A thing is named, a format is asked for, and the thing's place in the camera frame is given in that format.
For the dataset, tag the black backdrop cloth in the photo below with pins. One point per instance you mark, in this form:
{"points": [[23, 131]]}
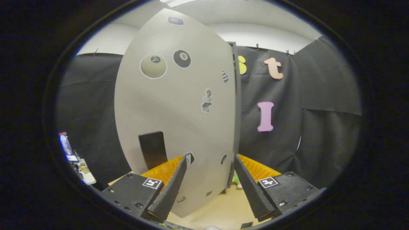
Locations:
{"points": [[319, 127]]}

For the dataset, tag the pink and green plush toy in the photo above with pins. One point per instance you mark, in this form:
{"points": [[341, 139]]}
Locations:
{"points": [[237, 180]]}

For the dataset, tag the grey shoe cabinet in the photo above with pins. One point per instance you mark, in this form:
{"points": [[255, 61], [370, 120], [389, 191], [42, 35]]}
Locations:
{"points": [[238, 111]]}

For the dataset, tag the long ceiling light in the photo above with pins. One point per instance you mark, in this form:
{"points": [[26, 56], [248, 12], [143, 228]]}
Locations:
{"points": [[179, 2]]}

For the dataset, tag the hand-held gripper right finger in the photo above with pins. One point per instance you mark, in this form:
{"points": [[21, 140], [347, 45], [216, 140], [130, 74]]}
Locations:
{"points": [[252, 191]]}

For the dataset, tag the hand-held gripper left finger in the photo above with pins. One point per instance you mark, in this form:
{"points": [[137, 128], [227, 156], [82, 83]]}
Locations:
{"points": [[171, 191]]}

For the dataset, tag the white and blue clutter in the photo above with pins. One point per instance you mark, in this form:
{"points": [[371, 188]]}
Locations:
{"points": [[76, 159]]}

